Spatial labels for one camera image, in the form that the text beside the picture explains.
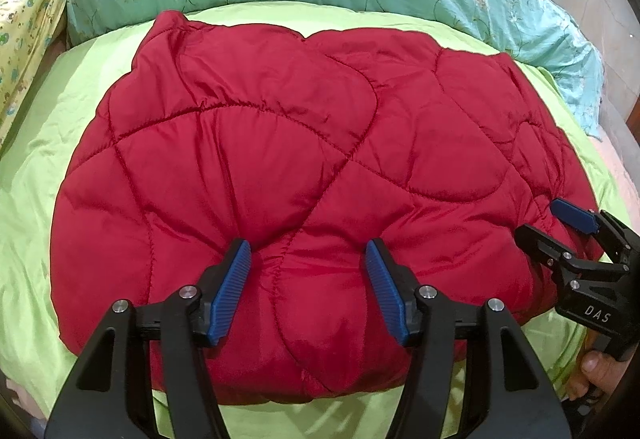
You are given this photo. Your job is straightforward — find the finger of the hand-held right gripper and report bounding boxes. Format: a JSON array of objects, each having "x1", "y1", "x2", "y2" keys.
[
  {"x1": 549, "y1": 197, "x2": 640, "y2": 266},
  {"x1": 514, "y1": 223, "x2": 582, "y2": 273}
]

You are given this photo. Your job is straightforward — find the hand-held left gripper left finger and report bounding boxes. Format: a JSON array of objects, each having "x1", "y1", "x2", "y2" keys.
[{"x1": 44, "y1": 240, "x2": 252, "y2": 439}]

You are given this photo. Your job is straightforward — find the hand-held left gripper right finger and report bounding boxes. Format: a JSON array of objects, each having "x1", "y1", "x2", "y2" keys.
[{"x1": 364, "y1": 238, "x2": 572, "y2": 439}]

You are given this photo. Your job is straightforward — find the red quilted jacket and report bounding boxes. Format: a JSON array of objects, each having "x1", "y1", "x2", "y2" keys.
[{"x1": 50, "y1": 10, "x2": 604, "y2": 405}]

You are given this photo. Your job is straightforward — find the person's right hand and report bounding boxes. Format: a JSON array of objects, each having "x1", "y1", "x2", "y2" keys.
[{"x1": 566, "y1": 349, "x2": 640, "y2": 401}]

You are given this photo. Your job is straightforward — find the green bed sheet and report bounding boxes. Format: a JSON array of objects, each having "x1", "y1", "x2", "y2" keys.
[{"x1": 0, "y1": 1, "x2": 624, "y2": 439}]

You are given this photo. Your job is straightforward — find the yellow printed blanket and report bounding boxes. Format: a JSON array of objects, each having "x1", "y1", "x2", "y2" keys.
[{"x1": 0, "y1": 0, "x2": 77, "y2": 150}]

